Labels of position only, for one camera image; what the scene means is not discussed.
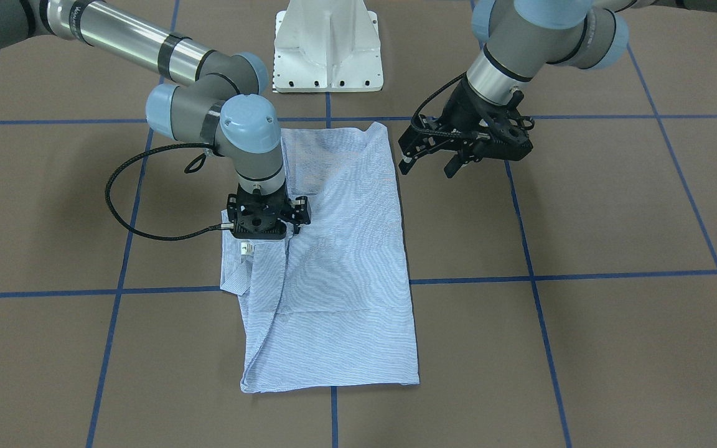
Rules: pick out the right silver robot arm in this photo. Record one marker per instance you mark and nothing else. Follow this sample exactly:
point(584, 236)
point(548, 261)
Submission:
point(210, 101)

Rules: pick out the light blue striped shirt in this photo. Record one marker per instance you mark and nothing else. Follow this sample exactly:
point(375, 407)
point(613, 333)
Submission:
point(330, 305)

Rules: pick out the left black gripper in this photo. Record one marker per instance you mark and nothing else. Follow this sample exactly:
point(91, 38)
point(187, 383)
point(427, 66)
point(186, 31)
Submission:
point(461, 107)

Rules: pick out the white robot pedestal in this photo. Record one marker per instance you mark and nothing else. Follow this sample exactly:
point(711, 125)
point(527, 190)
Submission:
point(327, 47)

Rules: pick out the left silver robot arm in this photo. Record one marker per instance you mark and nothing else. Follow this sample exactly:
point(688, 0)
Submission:
point(518, 38)

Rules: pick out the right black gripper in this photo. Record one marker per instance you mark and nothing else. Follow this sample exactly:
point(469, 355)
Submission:
point(300, 210)

